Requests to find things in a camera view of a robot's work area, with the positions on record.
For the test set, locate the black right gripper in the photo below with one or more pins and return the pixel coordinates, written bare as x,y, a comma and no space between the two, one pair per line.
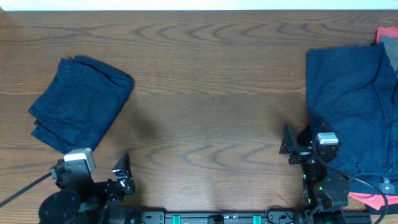
289,147

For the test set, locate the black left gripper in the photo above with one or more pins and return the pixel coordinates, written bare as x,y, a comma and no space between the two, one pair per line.
114,192

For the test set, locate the navy blue shorts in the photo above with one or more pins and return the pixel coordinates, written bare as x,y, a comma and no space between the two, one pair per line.
80,104

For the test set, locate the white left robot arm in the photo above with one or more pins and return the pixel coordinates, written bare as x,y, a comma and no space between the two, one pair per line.
65,207

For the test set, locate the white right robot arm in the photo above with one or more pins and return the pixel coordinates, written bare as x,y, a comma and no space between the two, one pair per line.
326,194

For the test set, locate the dark blue shirt pile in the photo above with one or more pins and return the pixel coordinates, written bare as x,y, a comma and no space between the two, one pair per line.
342,98

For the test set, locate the red garment under pile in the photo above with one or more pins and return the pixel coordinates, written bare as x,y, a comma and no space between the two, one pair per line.
385,82

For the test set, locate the grey garment under pile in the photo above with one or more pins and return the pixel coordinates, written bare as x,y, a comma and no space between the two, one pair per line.
390,44

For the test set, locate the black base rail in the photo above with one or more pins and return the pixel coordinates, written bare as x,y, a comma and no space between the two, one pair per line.
273,215

